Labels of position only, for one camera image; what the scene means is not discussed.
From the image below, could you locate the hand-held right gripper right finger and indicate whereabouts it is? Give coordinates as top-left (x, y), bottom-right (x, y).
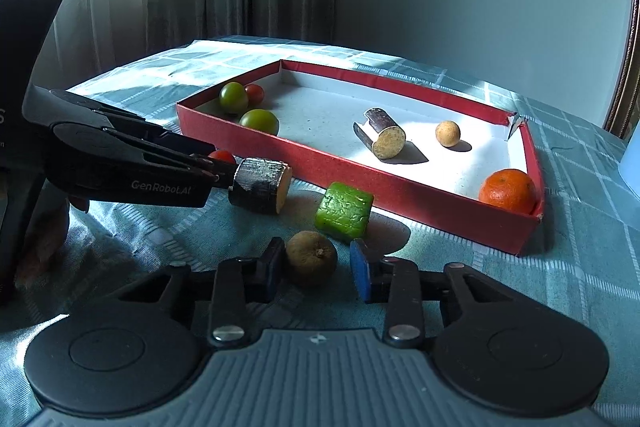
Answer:
top-left (350, 238), bottom-right (521, 350)

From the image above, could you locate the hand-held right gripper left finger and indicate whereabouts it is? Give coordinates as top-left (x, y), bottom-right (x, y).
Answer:
top-left (117, 237), bottom-right (287, 349)

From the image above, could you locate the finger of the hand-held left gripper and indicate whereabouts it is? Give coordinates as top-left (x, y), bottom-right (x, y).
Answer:
top-left (50, 89), bottom-right (221, 165)
top-left (102, 127), bottom-right (240, 192)

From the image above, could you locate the brown longan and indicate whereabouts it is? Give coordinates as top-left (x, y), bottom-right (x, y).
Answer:
top-left (435, 120), bottom-right (461, 148)
top-left (285, 230), bottom-right (338, 288)

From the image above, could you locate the large dark sugarcane piece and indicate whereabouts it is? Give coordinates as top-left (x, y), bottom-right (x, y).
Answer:
top-left (228, 158), bottom-right (293, 214)

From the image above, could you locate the green sugarcane piece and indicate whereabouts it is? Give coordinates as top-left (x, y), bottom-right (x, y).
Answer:
top-left (315, 181), bottom-right (374, 242)

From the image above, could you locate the green tomato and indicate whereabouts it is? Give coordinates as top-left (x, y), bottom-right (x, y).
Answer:
top-left (239, 108), bottom-right (280, 136)
top-left (218, 82), bottom-right (249, 114)

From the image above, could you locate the red cardboard box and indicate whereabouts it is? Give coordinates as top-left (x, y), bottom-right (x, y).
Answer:
top-left (176, 59), bottom-right (546, 256)

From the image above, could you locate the small dark sugarcane piece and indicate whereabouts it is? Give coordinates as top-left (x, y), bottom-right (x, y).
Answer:
top-left (353, 107), bottom-right (407, 160)

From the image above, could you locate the orange tangerine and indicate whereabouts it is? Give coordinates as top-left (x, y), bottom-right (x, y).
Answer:
top-left (478, 168), bottom-right (538, 215)

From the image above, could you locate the person's left hand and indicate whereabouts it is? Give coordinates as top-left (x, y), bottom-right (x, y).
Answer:
top-left (15, 194), bottom-right (91, 288)

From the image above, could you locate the light blue electric kettle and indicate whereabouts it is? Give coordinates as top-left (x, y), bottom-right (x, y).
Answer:
top-left (616, 142), bottom-right (640, 198)

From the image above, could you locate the wooden wall frame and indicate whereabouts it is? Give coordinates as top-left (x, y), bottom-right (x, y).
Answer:
top-left (602, 0), bottom-right (640, 138)

